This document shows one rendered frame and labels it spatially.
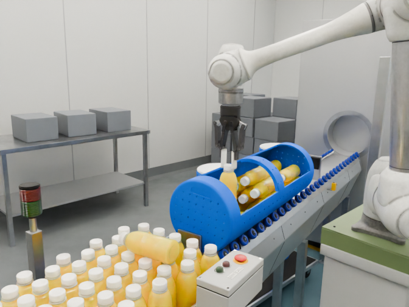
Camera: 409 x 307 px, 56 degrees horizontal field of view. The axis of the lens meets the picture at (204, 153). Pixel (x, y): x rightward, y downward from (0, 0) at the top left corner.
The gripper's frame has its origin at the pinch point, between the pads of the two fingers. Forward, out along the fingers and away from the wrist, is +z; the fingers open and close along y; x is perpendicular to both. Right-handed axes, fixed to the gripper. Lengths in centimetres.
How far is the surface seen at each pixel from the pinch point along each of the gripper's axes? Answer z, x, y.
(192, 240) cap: 20.8, 28.0, -3.7
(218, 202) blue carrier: 13.1, 11.0, -2.5
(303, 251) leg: 72, -87, -2
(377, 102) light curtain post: -14, -130, -26
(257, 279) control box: 24.8, 30.5, -28.1
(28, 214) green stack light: 13, 57, 40
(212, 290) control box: 22, 46, -23
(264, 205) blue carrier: 20.9, -15.3, -8.4
